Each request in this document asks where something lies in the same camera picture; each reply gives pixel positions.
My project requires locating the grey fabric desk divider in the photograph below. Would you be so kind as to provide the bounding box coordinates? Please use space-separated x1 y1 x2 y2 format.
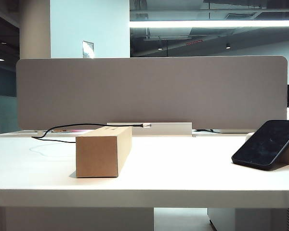
15 55 289 131

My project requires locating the black smartphone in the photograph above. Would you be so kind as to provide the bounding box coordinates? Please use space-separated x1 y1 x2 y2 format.
231 119 289 172

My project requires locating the paper notice on wall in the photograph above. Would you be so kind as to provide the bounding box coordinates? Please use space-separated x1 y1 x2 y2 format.
82 40 95 59

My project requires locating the black charging cable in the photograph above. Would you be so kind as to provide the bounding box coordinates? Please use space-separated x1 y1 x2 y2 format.
31 123 152 143

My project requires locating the brown cardboard box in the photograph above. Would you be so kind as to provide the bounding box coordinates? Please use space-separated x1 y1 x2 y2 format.
75 126 133 179

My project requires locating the long ceiling light strip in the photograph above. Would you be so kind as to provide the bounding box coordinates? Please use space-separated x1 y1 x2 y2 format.
129 19 289 28

